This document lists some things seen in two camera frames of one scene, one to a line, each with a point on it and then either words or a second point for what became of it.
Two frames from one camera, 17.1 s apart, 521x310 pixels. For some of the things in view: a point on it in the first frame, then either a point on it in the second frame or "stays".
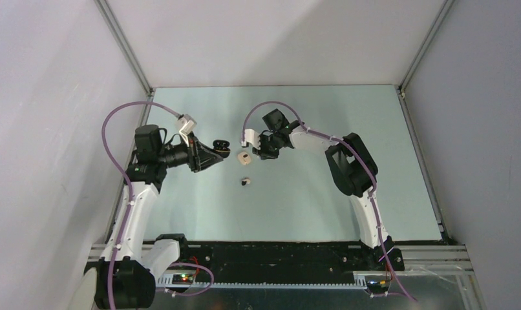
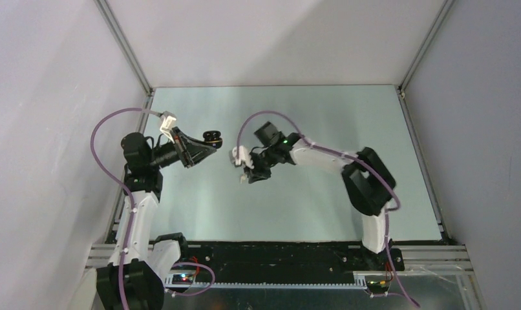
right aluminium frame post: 445,6 stays
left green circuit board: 183,279 stays
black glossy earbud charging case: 221,147 -> 213,138
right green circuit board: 380,285 stays
